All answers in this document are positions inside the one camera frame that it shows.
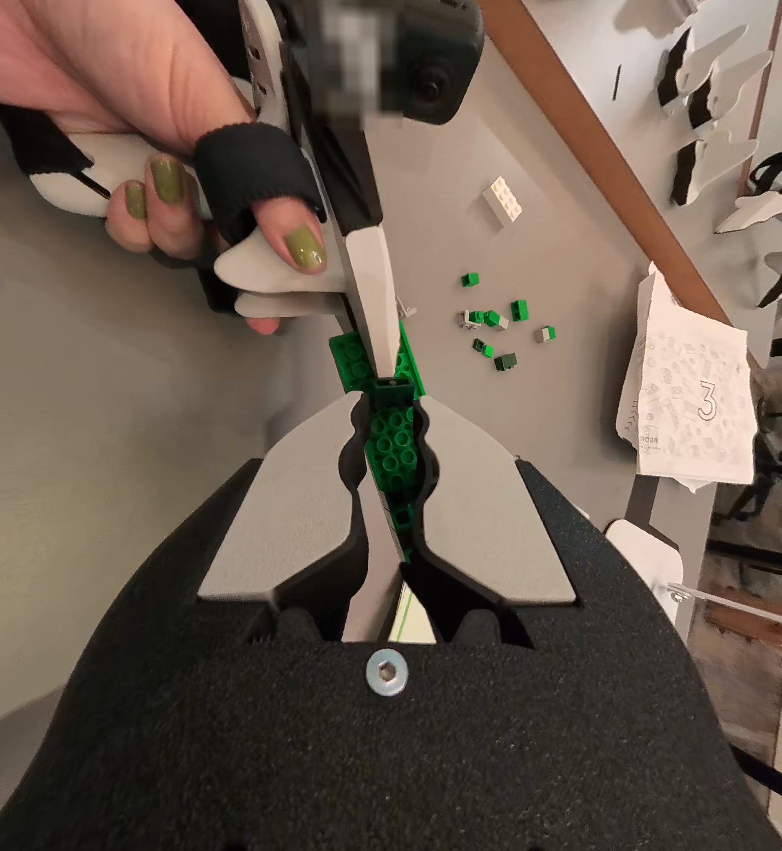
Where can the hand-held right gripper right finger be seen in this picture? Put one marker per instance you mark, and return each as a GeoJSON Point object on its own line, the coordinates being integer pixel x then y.
{"type": "Point", "coordinates": [490, 525]}

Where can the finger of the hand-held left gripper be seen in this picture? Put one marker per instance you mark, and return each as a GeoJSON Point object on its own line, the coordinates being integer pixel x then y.
{"type": "Point", "coordinates": [372, 292]}

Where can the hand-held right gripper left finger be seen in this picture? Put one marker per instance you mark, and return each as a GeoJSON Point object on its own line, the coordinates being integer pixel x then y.
{"type": "Point", "coordinates": [278, 518]}

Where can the small dark green brick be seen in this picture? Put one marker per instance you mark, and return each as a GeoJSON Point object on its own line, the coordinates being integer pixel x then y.
{"type": "Point", "coordinates": [391, 393]}

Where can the green studded brick plate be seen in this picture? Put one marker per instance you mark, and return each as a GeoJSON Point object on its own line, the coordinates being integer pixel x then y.
{"type": "Point", "coordinates": [391, 439]}

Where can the grey desk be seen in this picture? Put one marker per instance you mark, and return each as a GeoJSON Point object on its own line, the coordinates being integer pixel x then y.
{"type": "Point", "coordinates": [563, 432]}

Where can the person's left hand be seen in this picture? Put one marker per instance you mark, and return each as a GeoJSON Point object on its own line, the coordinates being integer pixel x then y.
{"type": "Point", "coordinates": [98, 60]}

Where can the tiny grey brick piece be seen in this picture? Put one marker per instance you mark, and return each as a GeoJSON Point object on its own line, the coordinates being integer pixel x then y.
{"type": "Point", "coordinates": [407, 309]}

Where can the brick instruction booklet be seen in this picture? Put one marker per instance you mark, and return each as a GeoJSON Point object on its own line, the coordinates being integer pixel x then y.
{"type": "Point", "coordinates": [419, 618]}

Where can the grey table with wooden edge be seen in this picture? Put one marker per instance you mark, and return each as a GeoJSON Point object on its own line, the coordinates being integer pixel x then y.
{"type": "Point", "coordinates": [563, 33]}

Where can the scattered small green bricks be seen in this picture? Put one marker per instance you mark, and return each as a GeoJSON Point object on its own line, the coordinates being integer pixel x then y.
{"type": "Point", "coordinates": [520, 311]}

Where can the white studded brick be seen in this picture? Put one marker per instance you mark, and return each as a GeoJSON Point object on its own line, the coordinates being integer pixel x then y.
{"type": "Point", "coordinates": [502, 199]}

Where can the white tablet stand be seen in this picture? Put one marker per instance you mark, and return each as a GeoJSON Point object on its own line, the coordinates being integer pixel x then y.
{"type": "Point", "coordinates": [650, 558]}

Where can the thin black rod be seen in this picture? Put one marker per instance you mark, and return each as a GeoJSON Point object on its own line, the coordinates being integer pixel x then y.
{"type": "Point", "coordinates": [617, 83]}

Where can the white printed paper bag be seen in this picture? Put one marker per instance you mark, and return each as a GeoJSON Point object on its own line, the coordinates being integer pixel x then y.
{"type": "Point", "coordinates": [690, 399]}

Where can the row of white grip parts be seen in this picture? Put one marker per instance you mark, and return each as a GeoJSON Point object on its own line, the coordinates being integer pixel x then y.
{"type": "Point", "coordinates": [730, 73]}

